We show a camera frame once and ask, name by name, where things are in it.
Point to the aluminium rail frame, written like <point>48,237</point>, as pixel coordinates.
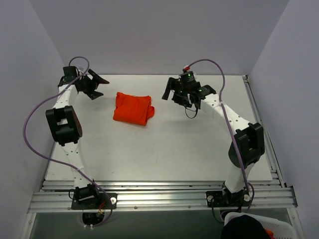
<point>148,175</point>

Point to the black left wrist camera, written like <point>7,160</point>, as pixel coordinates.
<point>70,73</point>

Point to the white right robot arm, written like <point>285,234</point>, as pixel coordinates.
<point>247,138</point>

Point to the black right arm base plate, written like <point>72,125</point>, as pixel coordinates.
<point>224,198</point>

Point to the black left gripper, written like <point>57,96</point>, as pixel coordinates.
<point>89,84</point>

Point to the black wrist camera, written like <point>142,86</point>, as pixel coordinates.
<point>187,79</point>
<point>70,73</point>

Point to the black garment in basket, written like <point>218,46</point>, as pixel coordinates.
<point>244,227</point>

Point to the orange t shirt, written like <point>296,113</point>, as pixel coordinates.
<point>133,109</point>

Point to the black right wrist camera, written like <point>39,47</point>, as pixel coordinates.
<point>187,79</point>

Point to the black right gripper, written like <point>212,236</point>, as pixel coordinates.
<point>175,90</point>

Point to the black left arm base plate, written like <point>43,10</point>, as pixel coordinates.
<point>94,203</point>

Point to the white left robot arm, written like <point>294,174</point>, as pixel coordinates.
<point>66,129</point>

